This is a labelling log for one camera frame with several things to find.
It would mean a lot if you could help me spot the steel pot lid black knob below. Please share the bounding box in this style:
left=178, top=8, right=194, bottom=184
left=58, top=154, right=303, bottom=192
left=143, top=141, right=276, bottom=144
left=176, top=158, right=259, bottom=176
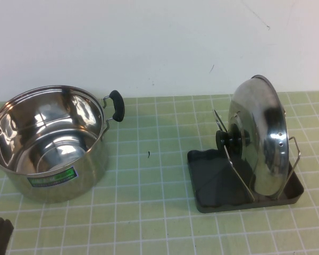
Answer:
left=215, top=74, right=292, bottom=198

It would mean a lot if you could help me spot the stainless steel cooking pot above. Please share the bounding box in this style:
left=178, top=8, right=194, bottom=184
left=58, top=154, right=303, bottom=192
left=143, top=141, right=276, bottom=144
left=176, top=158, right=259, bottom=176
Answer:
left=0, top=84, right=126, bottom=204

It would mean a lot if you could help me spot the green grid tablecloth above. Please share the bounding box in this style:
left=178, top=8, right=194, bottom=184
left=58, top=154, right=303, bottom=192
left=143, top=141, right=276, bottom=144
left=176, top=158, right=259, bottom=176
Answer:
left=0, top=91, right=319, bottom=255

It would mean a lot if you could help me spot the grey tray wire lid rack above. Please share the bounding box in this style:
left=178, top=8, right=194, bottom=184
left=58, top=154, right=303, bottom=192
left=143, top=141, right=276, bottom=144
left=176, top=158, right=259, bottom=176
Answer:
left=188, top=106, right=305, bottom=214

